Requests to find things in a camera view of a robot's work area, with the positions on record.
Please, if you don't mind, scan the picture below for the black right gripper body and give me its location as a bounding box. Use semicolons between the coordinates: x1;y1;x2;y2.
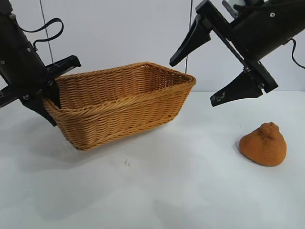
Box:
195;0;305;94

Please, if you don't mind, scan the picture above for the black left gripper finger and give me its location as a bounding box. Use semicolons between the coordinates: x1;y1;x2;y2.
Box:
20;92;58;127
42;80;62;109

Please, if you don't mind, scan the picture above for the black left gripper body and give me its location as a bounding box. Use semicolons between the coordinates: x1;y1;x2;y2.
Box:
0;0;81;108

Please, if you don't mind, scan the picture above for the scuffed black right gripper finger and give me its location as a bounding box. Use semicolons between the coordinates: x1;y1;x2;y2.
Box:
210;70;264;107

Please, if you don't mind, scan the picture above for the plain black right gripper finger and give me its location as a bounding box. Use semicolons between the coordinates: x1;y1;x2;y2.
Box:
169;18;212;67

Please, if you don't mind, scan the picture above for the bumpy orange fruit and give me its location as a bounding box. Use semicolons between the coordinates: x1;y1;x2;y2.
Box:
239;122;287;167

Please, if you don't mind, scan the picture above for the woven wicker basket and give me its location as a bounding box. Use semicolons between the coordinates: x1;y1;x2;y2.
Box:
41;61;197;151

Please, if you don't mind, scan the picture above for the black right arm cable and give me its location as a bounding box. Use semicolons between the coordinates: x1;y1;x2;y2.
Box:
289;38;305;67

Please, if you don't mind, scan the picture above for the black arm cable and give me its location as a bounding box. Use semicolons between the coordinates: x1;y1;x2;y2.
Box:
22;18;64;52
289;38;305;67

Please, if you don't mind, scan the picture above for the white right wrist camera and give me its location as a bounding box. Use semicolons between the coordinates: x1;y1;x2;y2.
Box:
222;0;243;18

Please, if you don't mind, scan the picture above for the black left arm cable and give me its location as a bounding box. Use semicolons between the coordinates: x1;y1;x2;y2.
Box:
22;18;64;52

